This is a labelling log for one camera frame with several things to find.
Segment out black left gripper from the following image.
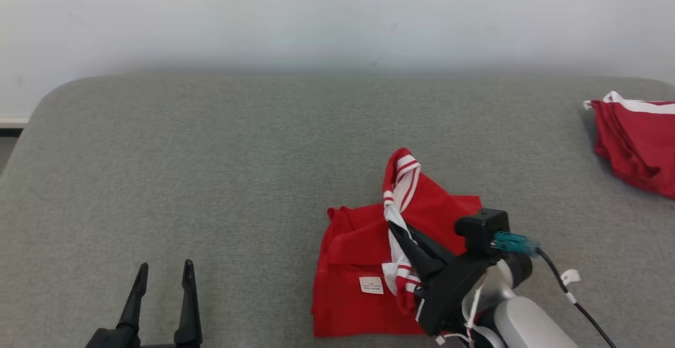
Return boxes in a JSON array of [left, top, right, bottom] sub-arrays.
[[84, 259, 203, 348]]

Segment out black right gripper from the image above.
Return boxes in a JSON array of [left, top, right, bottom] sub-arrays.
[[389, 220, 502, 336]]

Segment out red basketball jersey white sleeves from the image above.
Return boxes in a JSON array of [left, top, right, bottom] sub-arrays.
[[311, 148, 483, 338]]

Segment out red shorts white trim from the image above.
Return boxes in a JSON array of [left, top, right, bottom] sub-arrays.
[[583, 91, 675, 200]]

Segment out thin white gripper cable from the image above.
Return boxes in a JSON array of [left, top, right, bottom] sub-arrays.
[[435, 279, 486, 346]]

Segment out teal cable connector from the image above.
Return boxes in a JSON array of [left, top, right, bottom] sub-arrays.
[[492, 231, 539, 257]]

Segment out white cable tie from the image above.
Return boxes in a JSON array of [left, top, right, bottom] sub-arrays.
[[561, 269, 581, 305]]

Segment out thin black camera cable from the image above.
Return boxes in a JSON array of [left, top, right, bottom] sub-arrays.
[[533, 247, 619, 348]]

